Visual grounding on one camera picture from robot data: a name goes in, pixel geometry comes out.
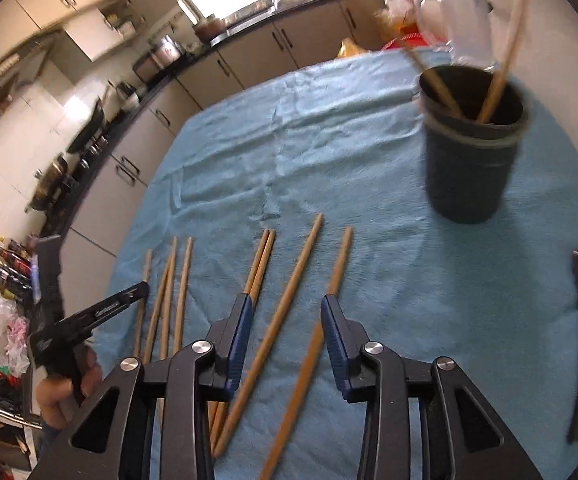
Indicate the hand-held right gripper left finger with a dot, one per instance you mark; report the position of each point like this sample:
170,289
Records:
238,355

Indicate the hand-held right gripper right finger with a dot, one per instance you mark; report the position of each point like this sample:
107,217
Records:
333,345

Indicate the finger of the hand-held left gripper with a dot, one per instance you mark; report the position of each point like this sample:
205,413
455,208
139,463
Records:
134,295

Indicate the dark plastic cup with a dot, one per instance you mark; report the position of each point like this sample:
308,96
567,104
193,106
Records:
469,180

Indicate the person's left hand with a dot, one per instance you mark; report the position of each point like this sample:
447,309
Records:
54,400

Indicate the pile of plastic bags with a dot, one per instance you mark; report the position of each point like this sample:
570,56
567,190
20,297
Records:
1,325

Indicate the row of sauce bottles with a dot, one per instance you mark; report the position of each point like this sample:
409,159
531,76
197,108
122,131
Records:
6,270

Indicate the metal pot with lid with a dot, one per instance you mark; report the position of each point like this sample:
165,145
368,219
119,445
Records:
49,185

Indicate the gas stove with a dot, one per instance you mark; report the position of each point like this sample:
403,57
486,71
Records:
96,152

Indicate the black wok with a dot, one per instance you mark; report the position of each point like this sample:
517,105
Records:
89,130

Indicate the blue tablecloth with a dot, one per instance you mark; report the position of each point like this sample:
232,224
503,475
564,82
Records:
319,150

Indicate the silver rice cooker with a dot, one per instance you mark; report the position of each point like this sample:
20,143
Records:
164,52

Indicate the black kitchen countertop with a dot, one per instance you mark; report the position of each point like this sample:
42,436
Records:
191,55

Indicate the range hood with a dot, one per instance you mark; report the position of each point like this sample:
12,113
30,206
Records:
4,75

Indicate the beige base cabinets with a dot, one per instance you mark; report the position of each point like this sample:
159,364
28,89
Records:
249,60

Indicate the open dish shelf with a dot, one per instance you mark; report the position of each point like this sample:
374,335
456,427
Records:
121,25

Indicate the brown cooking pot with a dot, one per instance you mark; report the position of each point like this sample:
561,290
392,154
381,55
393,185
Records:
209,27

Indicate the yellow bag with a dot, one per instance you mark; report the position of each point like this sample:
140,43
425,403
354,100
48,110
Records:
351,49

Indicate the steel sink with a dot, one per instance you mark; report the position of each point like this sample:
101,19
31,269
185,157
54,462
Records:
254,10

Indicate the red basket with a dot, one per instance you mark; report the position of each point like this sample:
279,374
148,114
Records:
404,40

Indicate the clear plastic bag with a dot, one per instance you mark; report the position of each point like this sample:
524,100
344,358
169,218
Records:
394,5

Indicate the clear glass measuring cup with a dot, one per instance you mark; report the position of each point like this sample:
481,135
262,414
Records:
449,15

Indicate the beige wall cabinets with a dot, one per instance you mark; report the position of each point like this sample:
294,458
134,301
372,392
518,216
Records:
44,0

